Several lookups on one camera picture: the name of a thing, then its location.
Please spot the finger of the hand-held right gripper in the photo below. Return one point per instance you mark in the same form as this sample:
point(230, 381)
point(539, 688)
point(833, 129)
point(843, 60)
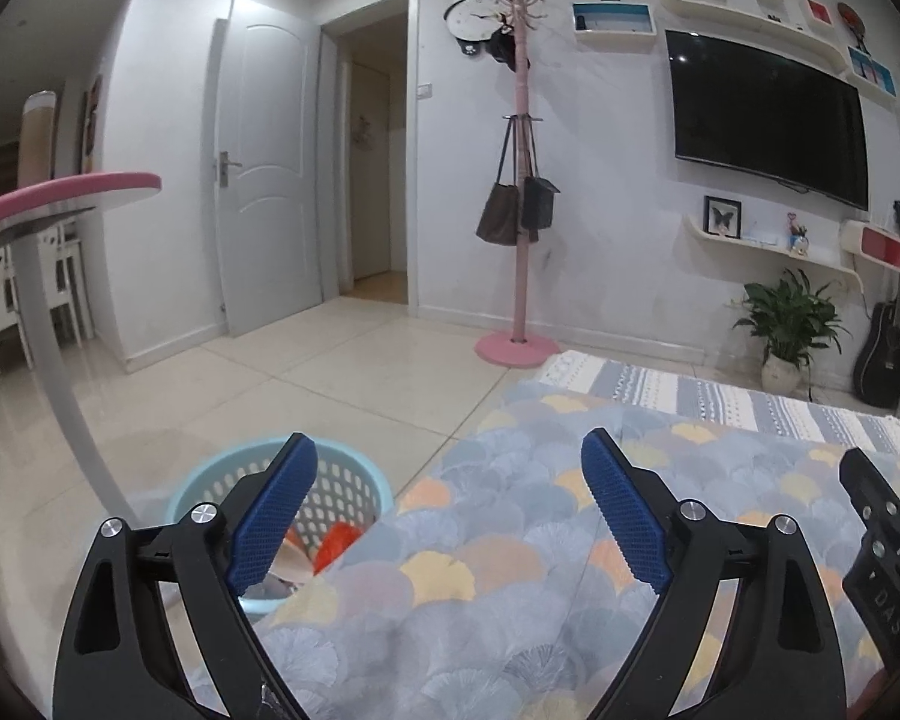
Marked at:
point(881, 532)

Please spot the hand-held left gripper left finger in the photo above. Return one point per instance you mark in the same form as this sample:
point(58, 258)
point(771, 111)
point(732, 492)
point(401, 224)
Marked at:
point(270, 525)

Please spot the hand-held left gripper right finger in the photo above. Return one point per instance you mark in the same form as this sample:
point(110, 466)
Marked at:
point(626, 517)

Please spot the light blue perforated plastic basket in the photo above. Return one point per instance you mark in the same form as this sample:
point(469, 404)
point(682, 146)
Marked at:
point(337, 502)

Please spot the paper cup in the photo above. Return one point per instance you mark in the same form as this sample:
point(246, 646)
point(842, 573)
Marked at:
point(294, 564)

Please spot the orange snack packet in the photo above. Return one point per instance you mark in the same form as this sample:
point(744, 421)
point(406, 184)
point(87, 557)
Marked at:
point(337, 544)

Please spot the black acoustic guitar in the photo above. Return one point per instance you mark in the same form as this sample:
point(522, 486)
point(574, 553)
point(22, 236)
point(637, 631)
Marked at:
point(883, 360)

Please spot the fan-patterned blanket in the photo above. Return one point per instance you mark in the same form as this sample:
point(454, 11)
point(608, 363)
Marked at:
point(495, 540)

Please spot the striped rug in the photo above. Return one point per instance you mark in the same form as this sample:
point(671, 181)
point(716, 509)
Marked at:
point(720, 394)

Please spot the green potted plant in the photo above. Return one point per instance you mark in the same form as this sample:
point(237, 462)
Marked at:
point(791, 322)

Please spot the small colourful figurine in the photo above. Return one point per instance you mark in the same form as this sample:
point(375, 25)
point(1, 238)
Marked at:
point(798, 236)

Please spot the pink coat rack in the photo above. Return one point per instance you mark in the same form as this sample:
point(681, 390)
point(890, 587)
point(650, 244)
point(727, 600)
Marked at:
point(523, 240)

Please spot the framed butterfly picture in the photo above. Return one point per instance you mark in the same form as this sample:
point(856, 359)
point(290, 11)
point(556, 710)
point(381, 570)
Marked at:
point(722, 217)

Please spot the brown handbag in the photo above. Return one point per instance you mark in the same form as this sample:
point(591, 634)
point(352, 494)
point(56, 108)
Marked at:
point(499, 217)

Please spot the black handbag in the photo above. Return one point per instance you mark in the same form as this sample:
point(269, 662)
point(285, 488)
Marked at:
point(540, 202)

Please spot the white dining chairs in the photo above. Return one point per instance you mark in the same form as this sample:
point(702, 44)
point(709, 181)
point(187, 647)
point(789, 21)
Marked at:
point(0, 300)

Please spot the white door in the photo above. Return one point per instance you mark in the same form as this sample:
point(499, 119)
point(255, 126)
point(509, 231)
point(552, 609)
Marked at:
point(270, 165)

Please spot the table tennis paddle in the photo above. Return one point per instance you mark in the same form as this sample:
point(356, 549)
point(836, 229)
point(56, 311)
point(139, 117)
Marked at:
point(853, 21)

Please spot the black hat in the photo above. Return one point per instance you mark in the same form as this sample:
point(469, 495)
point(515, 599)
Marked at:
point(502, 46)

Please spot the red and white wall box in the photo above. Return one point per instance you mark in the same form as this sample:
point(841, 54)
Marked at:
point(881, 246)

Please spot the white curved wall shelf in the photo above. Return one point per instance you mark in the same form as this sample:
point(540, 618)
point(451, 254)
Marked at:
point(765, 249)

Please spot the black wall television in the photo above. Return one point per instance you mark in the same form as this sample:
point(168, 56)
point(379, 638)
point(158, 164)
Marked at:
point(765, 105)

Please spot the white pedestal table pink top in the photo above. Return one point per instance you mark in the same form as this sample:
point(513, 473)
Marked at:
point(52, 199)

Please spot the blue picture wall box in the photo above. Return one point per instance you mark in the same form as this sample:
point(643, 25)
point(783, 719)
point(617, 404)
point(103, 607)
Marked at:
point(870, 67)

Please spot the framed wall picture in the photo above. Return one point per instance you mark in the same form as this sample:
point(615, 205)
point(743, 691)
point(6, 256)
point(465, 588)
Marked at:
point(93, 124)

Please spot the long white wavy wall shelf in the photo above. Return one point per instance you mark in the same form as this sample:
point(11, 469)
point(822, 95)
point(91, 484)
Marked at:
point(780, 34)

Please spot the red square wall box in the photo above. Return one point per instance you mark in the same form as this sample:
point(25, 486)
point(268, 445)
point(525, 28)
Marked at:
point(818, 12)

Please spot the white and blue wall box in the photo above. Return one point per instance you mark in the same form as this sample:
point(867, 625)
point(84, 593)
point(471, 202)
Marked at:
point(615, 19)

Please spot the round wall clock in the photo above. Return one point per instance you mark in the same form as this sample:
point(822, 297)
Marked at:
point(474, 15)

